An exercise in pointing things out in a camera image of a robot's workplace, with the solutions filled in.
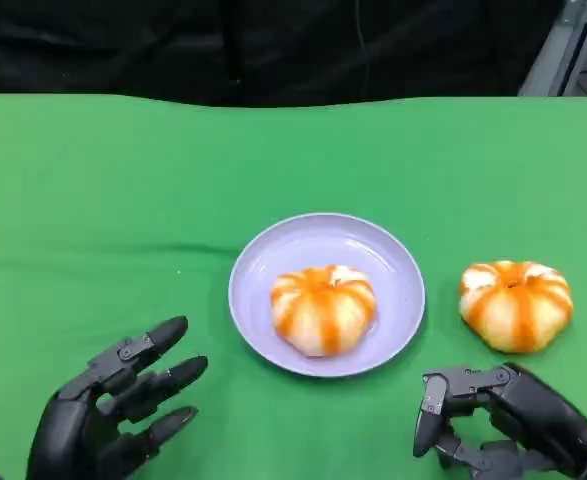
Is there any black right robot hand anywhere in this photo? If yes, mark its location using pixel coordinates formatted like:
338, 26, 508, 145
412, 362, 587, 476

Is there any grey metal frame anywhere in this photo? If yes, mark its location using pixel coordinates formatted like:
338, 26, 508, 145
517, 0, 587, 96

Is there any black backdrop curtain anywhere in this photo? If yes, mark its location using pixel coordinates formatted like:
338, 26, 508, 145
0, 0, 564, 107

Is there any lilac plate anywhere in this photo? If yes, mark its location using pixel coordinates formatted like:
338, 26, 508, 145
228, 212, 427, 379

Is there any orange and white bread roll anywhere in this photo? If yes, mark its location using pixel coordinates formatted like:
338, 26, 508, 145
459, 259, 574, 354
269, 264, 378, 358

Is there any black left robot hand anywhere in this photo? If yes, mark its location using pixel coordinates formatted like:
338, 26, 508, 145
25, 315, 209, 480

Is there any green table cloth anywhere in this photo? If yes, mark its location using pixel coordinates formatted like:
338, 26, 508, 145
0, 92, 587, 480

